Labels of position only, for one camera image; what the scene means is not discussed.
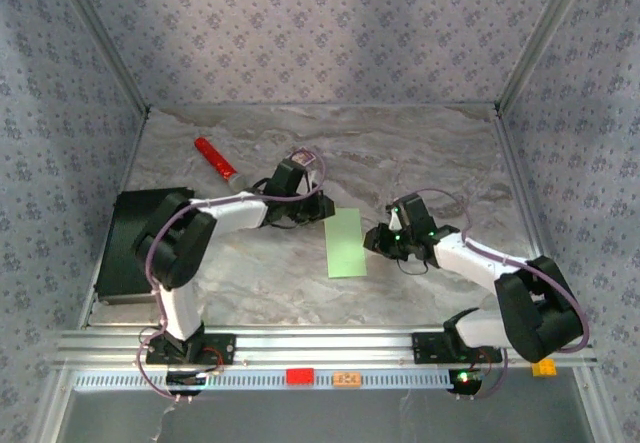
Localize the light green paper sheet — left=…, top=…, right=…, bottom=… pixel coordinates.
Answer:
left=323, top=207, right=369, bottom=279

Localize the red glitter tube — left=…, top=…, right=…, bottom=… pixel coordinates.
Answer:
left=193, top=136, right=249, bottom=190

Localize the orange toy brick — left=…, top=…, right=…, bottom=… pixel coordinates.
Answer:
left=332, top=371, right=362, bottom=390

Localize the black controller board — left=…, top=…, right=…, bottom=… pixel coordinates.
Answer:
left=165, top=370, right=209, bottom=397
left=448, top=368, right=485, bottom=395

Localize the red toy brick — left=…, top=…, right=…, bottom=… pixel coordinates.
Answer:
left=285, top=367, right=316, bottom=387

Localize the black ribbed case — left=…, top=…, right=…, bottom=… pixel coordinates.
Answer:
left=94, top=187, right=196, bottom=307

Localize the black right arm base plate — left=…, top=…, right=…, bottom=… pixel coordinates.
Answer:
left=411, top=331, right=504, bottom=366

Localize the aluminium mounting rail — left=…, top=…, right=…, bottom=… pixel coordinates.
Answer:
left=49, top=326, right=600, bottom=370

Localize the aluminium table side rail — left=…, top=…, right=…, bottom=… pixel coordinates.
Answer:
left=492, top=105, right=551, bottom=264
left=77, top=107, right=151, bottom=329

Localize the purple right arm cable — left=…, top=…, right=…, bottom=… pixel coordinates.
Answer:
left=412, top=187, right=591, bottom=402

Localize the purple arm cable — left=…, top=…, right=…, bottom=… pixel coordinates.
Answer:
left=135, top=148, right=329, bottom=404
left=412, top=187, right=591, bottom=402

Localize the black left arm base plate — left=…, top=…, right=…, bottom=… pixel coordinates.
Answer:
left=144, top=331, right=237, bottom=367

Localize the slotted cable duct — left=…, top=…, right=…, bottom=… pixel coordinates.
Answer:
left=72, top=368, right=454, bottom=393

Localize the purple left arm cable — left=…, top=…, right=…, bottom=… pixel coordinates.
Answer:
left=135, top=148, right=329, bottom=404

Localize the aluminium frame post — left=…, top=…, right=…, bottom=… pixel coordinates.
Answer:
left=569, top=367, right=614, bottom=443
left=494, top=0, right=599, bottom=114
left=38, top=367, right=76, bottom=443

